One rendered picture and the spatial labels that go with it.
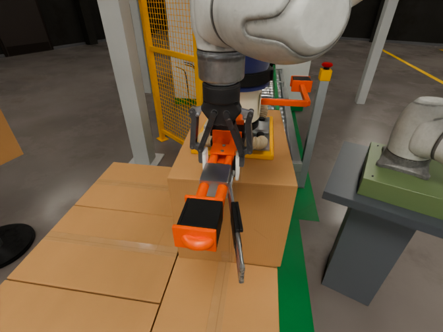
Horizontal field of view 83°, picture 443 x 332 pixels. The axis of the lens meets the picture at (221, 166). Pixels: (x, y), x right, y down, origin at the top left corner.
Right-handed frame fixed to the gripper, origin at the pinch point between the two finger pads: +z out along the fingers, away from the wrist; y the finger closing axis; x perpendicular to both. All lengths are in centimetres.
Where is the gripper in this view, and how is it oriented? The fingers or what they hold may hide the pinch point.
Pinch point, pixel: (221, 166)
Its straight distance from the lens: 60.7
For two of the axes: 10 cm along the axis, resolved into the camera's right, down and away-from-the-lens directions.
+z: 0.0, 8.3, 5.6
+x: -1.7, 5.5, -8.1
